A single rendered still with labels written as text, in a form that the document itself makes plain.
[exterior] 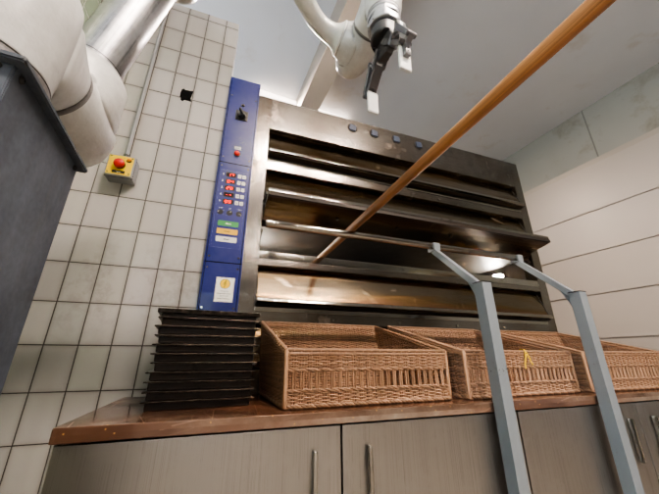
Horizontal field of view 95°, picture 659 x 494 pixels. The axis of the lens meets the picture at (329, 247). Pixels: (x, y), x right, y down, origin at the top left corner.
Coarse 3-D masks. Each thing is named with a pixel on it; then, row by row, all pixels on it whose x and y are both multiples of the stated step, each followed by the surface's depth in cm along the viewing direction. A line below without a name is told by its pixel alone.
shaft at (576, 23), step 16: (592, 0) 42; (608, 0) 42; (576, 16) 44; (592, 16) 43; (560, 32) 46; (576, 32) 46; (544, 48) 49; (560, 48) 48; (528, 64) 51; (512, 80) 54; (496, 96) 57; (480, 112) 61; (464, 128) 65; (448, 144) 70; (432, 160) 76; (400, 176) 87; (384, 192) 94; (368, 208) 105; (352, 224) 116; (336, 240) 132; (320, 256) 152
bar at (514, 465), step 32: (288, 224) 109; (512, 256) 143; (480, 288) 102; (480, 320) 101; (576, 320) 117; (608, 384) 106; (512, 416) 89; (608, 416) 104; (512, 448) 85; (512, 480) 84; (640, 480) 97
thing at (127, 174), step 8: (112, 160) 125; (136, 160) 130; (112, 168) 124; (128, 168) 126; (136, 168) 131; (112, 176) 125; (120, 176) 125; (128, 176) 125; (136, 176) 132; (128, 184) 130
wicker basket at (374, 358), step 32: (288, 352) 83; (320, 352) 86; (352, 352) 89; (384, 352) 93; (416, 352) 97; (288, 384) 117; (352, 384) 86; (384, 384) 131; (416, 384) 112; (448, 384) 97
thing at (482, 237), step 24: (264, 216) 149; (288, 216) 150; (312, 216) 152; (336, 216) 153; (384, 216) 156; (408, 216) 160; (432, 240) 181; (456, 240) 182; (480, 240) 184; (504, 240) 186; (528, 240) 189
